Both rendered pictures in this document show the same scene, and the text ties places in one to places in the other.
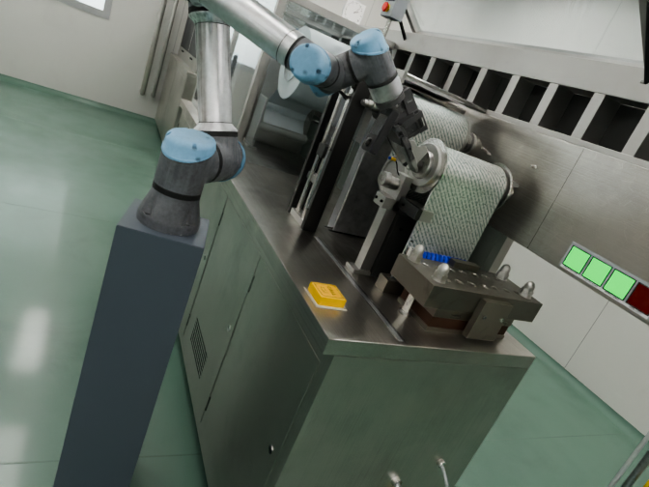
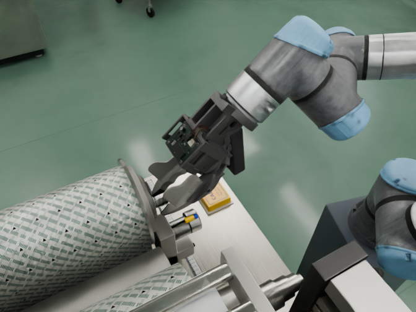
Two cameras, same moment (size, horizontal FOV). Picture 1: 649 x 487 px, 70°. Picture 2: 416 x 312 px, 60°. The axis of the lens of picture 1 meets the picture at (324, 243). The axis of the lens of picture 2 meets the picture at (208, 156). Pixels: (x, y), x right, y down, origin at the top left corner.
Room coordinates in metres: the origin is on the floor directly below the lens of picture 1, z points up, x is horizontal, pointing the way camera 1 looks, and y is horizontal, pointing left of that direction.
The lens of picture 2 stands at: (1.59, -0.04, 1.73)
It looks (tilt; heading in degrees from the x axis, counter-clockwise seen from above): 48 degrees down; 183
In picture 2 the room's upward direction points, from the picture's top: straight up
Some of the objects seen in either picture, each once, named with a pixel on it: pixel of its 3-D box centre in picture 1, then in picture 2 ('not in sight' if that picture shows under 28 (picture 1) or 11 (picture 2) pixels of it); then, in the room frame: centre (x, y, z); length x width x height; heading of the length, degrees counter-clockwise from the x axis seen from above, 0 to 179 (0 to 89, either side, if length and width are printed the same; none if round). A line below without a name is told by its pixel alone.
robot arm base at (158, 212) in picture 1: (173, 204); (384, 216); (1.07, 0.38, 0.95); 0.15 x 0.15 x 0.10
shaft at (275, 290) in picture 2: (370, 104); (278, 291); (1.43, 0.03, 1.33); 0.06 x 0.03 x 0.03; 121
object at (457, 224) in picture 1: (450, 229); not in sight; (1.27, -0.31, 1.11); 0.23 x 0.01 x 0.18; 121
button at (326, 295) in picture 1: (326, 295); (213, 195); (1.00, -0.05, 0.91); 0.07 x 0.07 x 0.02; 31
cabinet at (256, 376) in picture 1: (256, 264); not in sight; (2.09, 0.27, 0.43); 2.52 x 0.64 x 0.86; 31
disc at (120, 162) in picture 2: (426, 165); (135, 201); (1.26, -0.17, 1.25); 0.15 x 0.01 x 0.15; 31
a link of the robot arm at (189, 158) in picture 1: (186, 159); (403, 191); (1.08, 0.38, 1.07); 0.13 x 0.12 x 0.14; 167
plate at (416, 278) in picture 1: (467, 288); not in sight; (1.19, -0.40, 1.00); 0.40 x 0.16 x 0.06; 121
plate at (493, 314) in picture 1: (488, 320); not in sight; (1.11, -0.46, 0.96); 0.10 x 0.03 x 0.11; 121
